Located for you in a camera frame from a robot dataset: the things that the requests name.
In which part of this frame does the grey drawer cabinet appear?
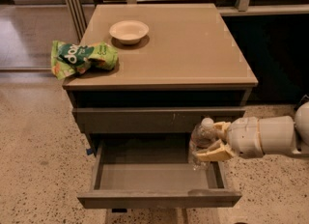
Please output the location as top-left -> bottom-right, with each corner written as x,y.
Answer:
63,4 -> 258,150

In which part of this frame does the closed grey top drawer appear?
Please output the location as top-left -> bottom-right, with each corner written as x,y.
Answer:
72,107 -> 245,134

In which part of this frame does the blue tape piece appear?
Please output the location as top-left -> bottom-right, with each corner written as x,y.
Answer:
86,149 -> 93,155

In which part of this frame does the white bowl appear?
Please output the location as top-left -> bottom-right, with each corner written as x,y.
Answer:
109,20 -> 149,45

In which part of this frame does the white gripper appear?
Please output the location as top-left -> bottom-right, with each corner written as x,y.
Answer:
194,117 -> 264,162

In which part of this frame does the green chip bag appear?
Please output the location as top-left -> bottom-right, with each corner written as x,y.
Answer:
51,41 -> 118,80

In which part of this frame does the open grey middle drawer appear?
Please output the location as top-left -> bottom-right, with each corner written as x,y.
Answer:
78,139 -> 241,209

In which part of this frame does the clear plastic water bottle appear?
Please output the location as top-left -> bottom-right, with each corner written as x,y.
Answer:
188,118 -> 218,170

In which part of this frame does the metal window frame post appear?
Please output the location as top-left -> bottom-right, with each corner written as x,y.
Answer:
66,0 -> 87,41

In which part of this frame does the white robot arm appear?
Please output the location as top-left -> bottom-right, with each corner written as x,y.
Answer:
189,102 -> 309,164

